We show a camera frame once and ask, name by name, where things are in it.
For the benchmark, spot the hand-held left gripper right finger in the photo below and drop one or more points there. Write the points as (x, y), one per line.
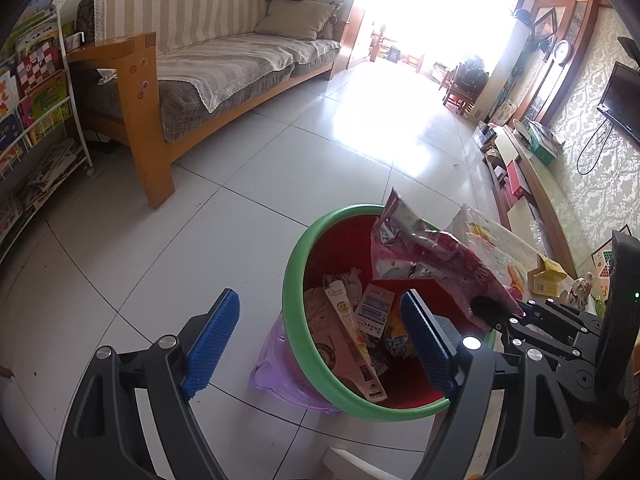
(430, 345)

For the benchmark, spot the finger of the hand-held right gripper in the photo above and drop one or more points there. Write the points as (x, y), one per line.
(487, 310)
(555, 312)

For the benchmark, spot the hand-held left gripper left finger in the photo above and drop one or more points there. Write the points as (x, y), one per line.
(212, 345)

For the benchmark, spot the pink snack bag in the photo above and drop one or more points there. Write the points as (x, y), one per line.
(450, 255)

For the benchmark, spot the green rimmed red basin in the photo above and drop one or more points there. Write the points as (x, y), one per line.
(340, 240)

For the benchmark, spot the crumpled printed paper ball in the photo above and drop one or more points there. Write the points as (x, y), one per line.
(582, 290)

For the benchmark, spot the yellow drink carton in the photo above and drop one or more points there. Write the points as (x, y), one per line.
(547, 275)

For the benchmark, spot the star checkers board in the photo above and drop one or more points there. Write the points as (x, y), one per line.
(602, 260)

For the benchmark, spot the white and blue packet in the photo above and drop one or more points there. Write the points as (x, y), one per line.
(374, 310)

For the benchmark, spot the purple plastic stool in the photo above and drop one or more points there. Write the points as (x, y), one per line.
(275, 375)

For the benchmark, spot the long beige box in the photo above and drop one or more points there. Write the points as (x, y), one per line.
(350, 340)

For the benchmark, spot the fruit print tablecloth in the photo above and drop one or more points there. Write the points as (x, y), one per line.
(480, 230)

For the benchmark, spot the brown paper packaging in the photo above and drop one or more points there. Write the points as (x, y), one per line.
(317, 320)

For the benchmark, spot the long low television cabinet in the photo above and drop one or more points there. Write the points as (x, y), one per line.
(545, 185)

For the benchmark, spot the red box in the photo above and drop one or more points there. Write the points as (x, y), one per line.
(517, 180)

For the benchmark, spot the green flat box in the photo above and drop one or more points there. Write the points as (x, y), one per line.
(545, 147)

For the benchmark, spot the black television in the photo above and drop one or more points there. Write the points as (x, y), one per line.
(622, 105)

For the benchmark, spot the wooden chair with bags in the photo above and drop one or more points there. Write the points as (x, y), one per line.
(465, 85)

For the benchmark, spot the wooden sofa with striped cover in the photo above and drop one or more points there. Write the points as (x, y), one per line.
(200, 60)

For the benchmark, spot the wooden display cabinet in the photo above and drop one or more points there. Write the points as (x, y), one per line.
(575, 15)

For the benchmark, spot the patterned pillow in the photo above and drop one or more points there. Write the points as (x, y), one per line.
(336, 17)

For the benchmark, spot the beige pillow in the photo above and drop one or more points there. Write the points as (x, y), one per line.
(295, 17)

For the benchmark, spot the round wall clock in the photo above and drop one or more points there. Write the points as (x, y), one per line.
(562, 52)

